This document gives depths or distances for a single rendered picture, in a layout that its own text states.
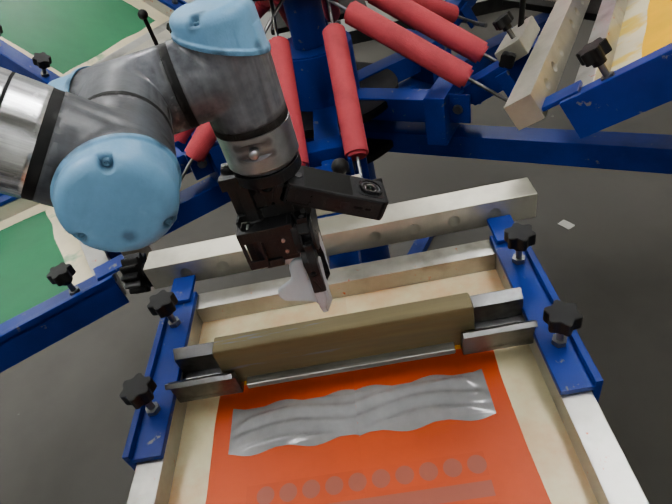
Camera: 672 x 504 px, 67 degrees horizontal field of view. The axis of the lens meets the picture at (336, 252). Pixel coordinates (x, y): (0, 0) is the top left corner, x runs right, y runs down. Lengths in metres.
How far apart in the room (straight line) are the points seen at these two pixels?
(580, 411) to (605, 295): 1.52
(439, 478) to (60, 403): 1.96
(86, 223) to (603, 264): 2.13
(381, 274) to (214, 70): 0.49
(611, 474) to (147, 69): 0.60
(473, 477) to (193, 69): 0.53
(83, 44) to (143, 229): 1.52
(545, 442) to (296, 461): 0.31
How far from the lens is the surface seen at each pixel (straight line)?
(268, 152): 0.49
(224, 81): 0.46
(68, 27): 1.91
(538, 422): 0.71
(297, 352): 0.71
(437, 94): 1.22
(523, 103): 0.92
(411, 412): 0.71
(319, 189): 0.53
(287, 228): 0.54
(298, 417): 0.74
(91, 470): 2.16
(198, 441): 0.78
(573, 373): 0.70
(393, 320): 0.68
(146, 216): 0.34
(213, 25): 0.45
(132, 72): 0.47
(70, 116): 0.36
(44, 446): 2.35
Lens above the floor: 1.57
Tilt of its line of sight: 40 degrees down
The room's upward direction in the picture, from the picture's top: 15 degrees counter-clockwise
